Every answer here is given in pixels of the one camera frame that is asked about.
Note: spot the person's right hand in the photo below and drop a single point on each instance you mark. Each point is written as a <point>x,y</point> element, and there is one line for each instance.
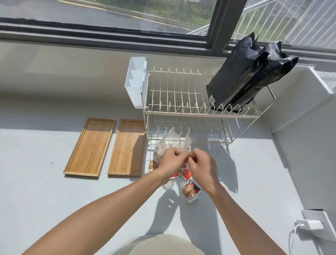
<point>204,170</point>

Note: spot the person's left hand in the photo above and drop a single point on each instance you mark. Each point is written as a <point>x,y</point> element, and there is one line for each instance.
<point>170,164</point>

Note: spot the red snack packet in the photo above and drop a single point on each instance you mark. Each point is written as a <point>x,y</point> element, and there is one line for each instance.
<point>175,176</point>
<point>187,174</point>

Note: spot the bamboo tray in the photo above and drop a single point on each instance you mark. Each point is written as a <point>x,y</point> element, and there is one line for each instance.
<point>126,149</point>
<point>89,149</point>

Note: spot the person's right forearm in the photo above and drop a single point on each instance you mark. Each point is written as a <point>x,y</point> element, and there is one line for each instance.
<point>241,226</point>

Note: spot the person's left forearm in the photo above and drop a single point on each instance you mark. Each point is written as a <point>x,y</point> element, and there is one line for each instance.
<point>105,210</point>

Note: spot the beige shirt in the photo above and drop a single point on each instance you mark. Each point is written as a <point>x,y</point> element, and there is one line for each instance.
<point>157,245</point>

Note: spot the white plastic utensil holder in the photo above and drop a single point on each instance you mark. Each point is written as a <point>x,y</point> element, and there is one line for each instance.
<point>134,89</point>

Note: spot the white charger plug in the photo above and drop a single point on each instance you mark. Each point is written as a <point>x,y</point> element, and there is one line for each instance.
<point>312,225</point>

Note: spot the white stair railing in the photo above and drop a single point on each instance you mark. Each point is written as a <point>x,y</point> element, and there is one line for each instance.
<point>257,7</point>

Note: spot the white wall socket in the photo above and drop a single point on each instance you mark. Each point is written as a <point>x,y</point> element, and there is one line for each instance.
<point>325,226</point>

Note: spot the black window frame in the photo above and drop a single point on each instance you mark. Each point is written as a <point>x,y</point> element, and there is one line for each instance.
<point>225,21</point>

